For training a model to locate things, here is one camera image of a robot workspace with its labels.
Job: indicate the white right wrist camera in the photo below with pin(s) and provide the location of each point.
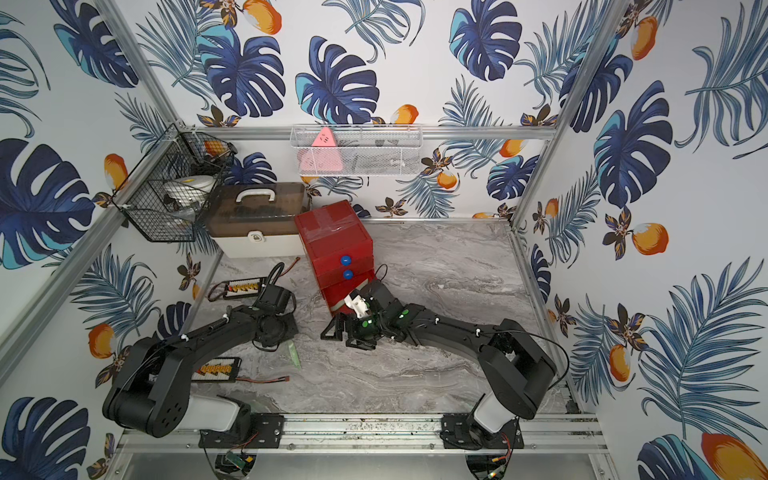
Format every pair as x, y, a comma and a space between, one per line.
359, 305

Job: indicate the green fruit knife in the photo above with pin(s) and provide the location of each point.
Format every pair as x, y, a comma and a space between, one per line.
293, 354

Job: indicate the white item in basket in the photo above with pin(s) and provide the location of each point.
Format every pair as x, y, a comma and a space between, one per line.
189, 191

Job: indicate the red three-drawer cabinet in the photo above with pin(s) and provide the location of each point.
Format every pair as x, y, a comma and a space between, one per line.
336, 222

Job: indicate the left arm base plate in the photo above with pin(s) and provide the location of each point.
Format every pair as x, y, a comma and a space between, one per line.
264, 431

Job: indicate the black orange battery charger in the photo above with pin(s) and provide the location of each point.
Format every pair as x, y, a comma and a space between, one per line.
243, 288

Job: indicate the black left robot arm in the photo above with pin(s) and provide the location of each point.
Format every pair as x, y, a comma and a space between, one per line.
152, 392

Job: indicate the pink triangle sign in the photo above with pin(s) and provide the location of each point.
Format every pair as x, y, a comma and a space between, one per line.
323, 156

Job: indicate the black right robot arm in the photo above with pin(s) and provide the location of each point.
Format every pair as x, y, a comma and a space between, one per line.
517, 369

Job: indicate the black wire basket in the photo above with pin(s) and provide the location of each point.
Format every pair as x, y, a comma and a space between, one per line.
175, 154

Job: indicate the brown lid white storage box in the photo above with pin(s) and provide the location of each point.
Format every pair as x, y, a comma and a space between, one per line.
257, 220

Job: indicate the clear mesh wall shelf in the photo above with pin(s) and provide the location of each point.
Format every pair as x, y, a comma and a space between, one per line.
368, 150

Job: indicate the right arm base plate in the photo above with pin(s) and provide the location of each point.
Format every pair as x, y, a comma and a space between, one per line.
459, 431

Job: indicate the aluminium front rail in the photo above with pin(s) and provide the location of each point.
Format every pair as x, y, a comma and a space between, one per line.
406, 434

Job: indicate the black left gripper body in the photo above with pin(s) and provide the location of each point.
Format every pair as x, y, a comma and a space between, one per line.
274, 298

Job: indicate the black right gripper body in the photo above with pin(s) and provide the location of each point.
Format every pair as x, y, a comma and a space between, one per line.
365, 330

